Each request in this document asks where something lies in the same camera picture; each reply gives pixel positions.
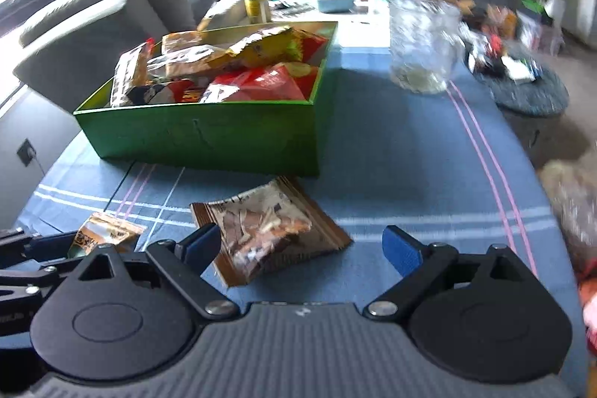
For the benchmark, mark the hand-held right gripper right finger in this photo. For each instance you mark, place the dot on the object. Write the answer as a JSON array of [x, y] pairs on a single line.
[[401, 249]]

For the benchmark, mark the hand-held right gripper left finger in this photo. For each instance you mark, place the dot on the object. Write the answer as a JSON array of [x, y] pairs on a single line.
[[203, 244]]

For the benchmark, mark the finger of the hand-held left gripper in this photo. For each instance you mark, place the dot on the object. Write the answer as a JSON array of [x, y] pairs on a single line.
[[23, 284], [51, 245]]

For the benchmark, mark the orange brown-label snack packet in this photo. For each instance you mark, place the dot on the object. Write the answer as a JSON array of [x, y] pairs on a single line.
[[109, 232]]

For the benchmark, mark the brown snack packet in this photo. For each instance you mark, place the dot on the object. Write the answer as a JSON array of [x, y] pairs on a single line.
[[266, 230]]

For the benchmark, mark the green cardboard box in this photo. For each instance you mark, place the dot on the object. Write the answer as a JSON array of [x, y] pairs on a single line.
[[205, 137]]

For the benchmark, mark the white red snack packet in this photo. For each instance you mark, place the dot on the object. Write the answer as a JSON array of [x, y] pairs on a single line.
[[163, 92]]

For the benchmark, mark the large red snack bag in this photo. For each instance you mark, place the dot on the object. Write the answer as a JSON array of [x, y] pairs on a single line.
[[261, 83]]

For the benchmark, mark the orange cracker snack packet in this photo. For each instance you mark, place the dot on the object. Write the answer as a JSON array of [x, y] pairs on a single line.
[[130, 71]]

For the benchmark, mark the yellow green snack packet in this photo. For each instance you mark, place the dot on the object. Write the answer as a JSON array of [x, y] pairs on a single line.
[[263, 46]]

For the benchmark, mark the red yellow snack packet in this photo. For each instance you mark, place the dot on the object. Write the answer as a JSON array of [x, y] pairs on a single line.
[[310, 48]]

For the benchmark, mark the blue striped tablecloth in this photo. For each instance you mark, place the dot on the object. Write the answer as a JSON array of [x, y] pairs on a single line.
[[396, 174]]

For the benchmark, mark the clear plastic bag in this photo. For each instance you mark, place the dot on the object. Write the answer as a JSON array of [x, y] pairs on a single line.
[[573, 211]]

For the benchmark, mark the dark round side table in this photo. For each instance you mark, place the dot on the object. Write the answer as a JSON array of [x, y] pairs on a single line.
[[527, 99]]

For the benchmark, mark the red plastic bag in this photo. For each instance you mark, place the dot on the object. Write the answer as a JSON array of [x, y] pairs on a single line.
[[590, 314]]

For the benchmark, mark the glass mug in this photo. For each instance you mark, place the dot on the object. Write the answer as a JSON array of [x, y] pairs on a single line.
[[422, 48]]

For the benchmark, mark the grey sofa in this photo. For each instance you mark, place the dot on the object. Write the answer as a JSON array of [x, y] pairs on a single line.
[[93, 34]]

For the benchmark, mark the clutter of small packets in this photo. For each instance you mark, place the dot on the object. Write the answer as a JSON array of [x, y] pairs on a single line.
[[499, 53]]

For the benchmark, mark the white cushion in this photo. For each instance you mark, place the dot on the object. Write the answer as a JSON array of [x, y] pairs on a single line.
[[221, 13]]

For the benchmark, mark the yellow can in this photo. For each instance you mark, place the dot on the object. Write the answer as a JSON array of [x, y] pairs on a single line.
[[257, 8]]

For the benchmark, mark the orange plastic bag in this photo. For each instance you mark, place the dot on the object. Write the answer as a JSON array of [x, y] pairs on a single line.
[[501, 20]]

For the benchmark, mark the blue basket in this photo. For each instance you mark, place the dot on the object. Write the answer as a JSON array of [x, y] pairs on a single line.
[[336, 5]]

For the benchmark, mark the clear plastic storage box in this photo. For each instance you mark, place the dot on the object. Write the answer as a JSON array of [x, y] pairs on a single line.
[[536, 32]]

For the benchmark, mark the small green black box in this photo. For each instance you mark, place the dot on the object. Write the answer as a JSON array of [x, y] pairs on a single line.
[[534, 4]]

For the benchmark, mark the white air purifier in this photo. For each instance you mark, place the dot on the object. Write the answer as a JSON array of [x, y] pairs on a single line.
[[555, 6]]

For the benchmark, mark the black wall socket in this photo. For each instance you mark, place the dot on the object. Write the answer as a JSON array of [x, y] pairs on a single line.
[[26, 152]]

